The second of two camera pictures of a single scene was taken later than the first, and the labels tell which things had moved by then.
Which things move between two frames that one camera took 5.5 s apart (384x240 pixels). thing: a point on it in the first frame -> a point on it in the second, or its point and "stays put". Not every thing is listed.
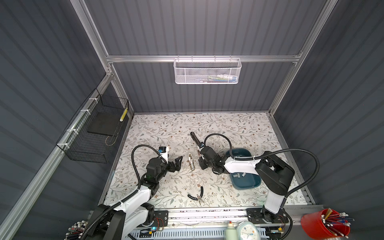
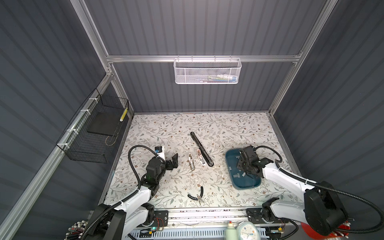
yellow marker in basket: [122, 116] stays put
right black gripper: [200, 160] -> [238, 165]
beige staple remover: [191, 162] stays put
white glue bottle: [231, 233] stays put
